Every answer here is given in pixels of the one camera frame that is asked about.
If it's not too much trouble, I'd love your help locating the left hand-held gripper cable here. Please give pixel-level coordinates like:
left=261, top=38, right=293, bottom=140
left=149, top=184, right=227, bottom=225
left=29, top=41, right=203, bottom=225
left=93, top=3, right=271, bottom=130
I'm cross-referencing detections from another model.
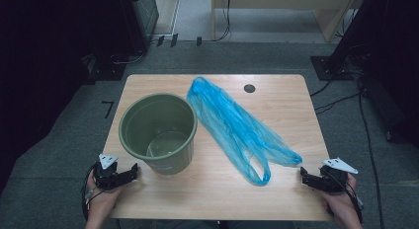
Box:
left=81, top=162, right=100, bottom=222

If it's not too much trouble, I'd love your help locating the black hanging cable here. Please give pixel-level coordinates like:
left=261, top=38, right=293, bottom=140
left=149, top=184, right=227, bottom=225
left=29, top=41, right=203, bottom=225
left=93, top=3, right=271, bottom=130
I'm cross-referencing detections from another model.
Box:
left=212, top=0, right=232, bottom=42

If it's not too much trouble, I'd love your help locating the person's left hand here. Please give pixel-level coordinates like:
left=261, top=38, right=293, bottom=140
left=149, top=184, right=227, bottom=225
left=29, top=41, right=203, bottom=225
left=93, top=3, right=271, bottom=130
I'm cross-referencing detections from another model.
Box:
left=86, top=168, right=141, bottom=217

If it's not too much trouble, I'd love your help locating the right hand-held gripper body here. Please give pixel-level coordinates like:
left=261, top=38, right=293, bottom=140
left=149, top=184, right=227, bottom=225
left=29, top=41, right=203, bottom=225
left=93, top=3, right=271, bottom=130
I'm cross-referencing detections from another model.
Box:
left=314, top=157, right=360, bottom=194

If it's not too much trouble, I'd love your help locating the blue plastic trash bag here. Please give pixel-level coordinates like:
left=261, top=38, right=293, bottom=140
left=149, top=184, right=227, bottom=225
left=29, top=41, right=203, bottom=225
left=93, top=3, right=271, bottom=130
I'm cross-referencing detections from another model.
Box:
left=186, top=76, right=303, bottom=188

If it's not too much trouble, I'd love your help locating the black stand base plate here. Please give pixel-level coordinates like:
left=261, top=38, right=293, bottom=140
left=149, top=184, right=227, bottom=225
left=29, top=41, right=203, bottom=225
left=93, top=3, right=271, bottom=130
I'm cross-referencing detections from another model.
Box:
left=309, top=55, right=356, bottom=82
left=84, top=53, right=128, bottom=83

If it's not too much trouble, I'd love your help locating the hand-held gripper cable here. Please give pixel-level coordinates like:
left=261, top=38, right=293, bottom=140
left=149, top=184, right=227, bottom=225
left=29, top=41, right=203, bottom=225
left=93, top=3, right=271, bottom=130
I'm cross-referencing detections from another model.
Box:
left=81, top=162, right=100, bottom=222
left=329, top=171, right=364, bottom=224

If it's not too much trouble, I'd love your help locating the right hand-held gripper cable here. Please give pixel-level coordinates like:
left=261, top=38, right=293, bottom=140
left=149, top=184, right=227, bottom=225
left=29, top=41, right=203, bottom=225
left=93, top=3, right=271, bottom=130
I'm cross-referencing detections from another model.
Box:
left=329, top=171, right=364, bottom=224

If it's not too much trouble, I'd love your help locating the person's right hand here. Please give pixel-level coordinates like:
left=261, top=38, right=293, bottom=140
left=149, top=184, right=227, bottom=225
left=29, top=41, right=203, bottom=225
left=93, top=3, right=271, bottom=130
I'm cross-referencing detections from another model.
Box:
left=317, top=174, right=364, bottom=221

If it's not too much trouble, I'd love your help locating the long black floor cable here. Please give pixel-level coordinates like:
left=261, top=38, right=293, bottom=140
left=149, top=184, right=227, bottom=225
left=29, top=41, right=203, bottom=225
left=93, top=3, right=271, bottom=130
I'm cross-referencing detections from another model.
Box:
left=357, top=76, right=385, bottom=229

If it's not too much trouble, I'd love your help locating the green plastic trash bin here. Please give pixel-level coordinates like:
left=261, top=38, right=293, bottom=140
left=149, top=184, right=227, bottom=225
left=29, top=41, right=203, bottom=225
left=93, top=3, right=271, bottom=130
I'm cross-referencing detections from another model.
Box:
left=118, top=93, right=199, bottom=176

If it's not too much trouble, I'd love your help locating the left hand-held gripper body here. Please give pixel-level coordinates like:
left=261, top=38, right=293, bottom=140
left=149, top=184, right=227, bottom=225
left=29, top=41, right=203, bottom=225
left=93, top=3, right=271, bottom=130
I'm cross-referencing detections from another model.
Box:
left=93, top=153, right=126, bottom=191

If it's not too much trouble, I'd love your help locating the dark glass-fronted cabinet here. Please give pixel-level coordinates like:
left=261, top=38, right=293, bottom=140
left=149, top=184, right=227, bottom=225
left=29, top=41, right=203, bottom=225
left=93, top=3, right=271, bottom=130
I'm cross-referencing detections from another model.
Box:
left=119, top=0, right=160, bottom=55

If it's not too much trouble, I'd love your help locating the black slanted stand pole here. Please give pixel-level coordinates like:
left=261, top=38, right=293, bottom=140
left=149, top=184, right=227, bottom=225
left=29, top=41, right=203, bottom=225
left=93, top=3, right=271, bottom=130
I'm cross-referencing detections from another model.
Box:
left=325, top=0, right=384, bottom=72

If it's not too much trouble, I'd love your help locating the black corner floor tape mark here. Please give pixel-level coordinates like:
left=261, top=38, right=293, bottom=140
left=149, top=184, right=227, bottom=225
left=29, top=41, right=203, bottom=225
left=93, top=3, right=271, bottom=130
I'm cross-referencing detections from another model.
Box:
left=101, top=100, right=115, bottom=119

